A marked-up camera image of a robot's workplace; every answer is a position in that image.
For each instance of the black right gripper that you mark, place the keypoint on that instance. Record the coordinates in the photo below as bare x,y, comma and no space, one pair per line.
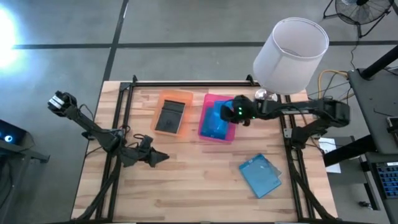
244,110

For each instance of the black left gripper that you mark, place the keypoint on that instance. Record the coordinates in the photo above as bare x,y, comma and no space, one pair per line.
145,149

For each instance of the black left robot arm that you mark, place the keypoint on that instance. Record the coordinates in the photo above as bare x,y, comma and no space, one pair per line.
90,126

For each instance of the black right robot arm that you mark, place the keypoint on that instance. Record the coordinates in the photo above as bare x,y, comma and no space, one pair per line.
298,109

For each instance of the pink translucent plastic bin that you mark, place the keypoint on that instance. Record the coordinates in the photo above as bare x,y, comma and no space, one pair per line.
203,102

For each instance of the silver lamp base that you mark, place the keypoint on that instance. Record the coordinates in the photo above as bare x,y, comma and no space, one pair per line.
264,94

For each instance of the orange translucent plastic bin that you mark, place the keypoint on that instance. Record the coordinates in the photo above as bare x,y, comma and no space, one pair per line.
186,102

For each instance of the white paper sheet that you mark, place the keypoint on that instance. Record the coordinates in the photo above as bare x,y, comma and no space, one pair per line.
331,149

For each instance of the black stand beam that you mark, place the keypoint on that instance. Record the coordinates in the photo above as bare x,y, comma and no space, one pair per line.
348,152

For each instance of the grey side desk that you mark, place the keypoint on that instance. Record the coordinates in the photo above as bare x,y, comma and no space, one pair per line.
373,105

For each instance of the black device with blue light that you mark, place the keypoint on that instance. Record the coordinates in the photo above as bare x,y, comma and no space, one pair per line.
11,133

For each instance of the black slanted pole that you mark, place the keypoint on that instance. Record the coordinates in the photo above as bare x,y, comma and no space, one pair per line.
381,62

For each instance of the small black floor object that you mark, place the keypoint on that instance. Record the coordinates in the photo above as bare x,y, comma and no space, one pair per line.
364,204

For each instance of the black floor fan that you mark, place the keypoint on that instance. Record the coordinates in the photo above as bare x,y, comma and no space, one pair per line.
362,12

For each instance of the backlit keyboard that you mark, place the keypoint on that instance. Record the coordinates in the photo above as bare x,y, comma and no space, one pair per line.
388,180

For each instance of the black metal table frame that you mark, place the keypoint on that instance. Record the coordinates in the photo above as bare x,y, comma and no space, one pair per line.
192,84

